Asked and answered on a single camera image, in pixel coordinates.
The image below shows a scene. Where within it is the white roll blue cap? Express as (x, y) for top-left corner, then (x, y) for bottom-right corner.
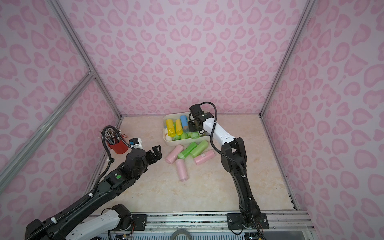
(164, 127), (173, 142)

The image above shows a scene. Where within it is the yellow roll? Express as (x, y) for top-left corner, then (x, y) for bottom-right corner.
(175, 119), (183, 136)
(166, 119), (176, 138)

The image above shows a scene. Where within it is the pink roll with label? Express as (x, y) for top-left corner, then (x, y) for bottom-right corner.
(194, 150), (215, 166)

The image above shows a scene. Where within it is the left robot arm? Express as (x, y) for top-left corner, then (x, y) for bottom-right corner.
(26, 146), (162, 240)

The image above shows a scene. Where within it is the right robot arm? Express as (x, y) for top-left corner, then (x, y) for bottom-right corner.
(189, 102), (270, 234)

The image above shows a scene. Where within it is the white plastic storage box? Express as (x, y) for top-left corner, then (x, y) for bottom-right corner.
(163, 112), (210, 147)

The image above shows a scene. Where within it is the red pen holder cup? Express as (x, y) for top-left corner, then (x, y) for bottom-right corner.
(107, 139), (129, 155)

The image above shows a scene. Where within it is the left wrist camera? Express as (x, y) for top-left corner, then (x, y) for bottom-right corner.
(129, 138), (144, 150)

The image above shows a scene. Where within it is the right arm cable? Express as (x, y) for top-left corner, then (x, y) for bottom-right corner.
(199, 101), (266, 240)

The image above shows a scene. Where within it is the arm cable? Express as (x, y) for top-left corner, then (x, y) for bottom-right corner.
(199, 101), (266, 240)
(91, 125), (133, 193)

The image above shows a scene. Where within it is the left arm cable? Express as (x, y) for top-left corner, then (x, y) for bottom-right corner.
(91, 125), (133, 193)

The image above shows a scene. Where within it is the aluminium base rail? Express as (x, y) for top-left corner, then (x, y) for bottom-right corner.
(55, 209), (319, 240)

